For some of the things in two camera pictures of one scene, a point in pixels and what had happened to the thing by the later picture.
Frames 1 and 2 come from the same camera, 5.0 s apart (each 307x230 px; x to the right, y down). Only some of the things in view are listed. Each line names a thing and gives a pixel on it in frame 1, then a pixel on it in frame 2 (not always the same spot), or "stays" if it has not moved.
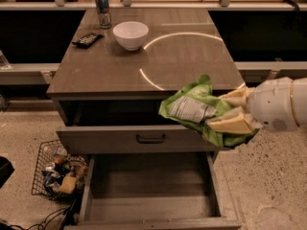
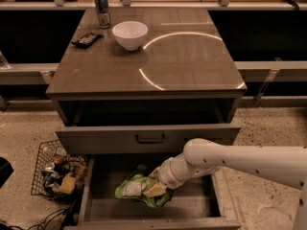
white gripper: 271,103 -> 166,174
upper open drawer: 127,126 stays
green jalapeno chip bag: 199,103 -> 132,188
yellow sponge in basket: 68,184 stays
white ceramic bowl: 130,34 stays
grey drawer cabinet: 106,84 stays
